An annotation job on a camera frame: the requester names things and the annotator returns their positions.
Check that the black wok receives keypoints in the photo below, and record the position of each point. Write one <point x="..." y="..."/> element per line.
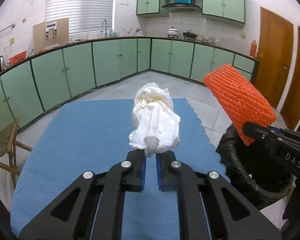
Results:
<point x="189" y="35"/>

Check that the blue foam table mat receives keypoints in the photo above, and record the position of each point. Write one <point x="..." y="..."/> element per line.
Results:
<point x="92" y="136"/>

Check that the white cooking pot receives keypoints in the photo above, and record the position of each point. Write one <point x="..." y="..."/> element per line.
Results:
<point x="172" y="32"/>

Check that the white window blinds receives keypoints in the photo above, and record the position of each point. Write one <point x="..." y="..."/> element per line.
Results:
<point x="83" y="15"/>

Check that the black-lined trash bin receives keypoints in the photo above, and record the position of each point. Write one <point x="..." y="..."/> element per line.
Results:
<point x="252" y="171"/>

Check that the wooden chair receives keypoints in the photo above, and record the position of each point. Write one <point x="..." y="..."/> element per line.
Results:
<point x="8" y="144"/>

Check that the brown cardboard board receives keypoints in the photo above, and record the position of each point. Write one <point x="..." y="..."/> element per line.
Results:
<point x="49" y="34"/>

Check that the range hood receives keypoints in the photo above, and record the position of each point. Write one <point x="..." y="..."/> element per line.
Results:
<point x="181" y="7"/>

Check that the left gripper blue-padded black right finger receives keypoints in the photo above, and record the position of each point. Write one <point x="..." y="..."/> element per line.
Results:
<point x="209" y="206"/>

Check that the red thermos flask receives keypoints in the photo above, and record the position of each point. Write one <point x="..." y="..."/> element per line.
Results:
<point x="253" y="48"/>

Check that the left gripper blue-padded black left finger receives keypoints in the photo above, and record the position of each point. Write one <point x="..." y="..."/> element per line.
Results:
<point x="92" y="206"/>

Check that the red plastic basin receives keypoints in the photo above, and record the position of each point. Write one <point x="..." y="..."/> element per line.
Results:
<point x="17" y="58"/>

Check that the chrome sink faucet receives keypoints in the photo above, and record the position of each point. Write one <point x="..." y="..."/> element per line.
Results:
<point x="104" y="28"/>

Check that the orange foam net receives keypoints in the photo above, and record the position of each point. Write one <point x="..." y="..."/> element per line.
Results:
<point x="241" y="101"/>

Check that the white tissue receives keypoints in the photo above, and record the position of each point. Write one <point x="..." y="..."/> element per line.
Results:
<point x="156" y="124"/>

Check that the steel electric kettle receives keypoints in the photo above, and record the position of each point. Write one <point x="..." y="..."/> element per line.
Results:
<point x="2" y="63"/>

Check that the wall towel rail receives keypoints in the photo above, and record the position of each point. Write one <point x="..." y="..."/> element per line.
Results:
<point x="8" y="27"/>

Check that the green lower kitchen cabinets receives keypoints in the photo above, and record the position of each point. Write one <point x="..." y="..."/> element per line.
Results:
<point x="49" y="79"/>

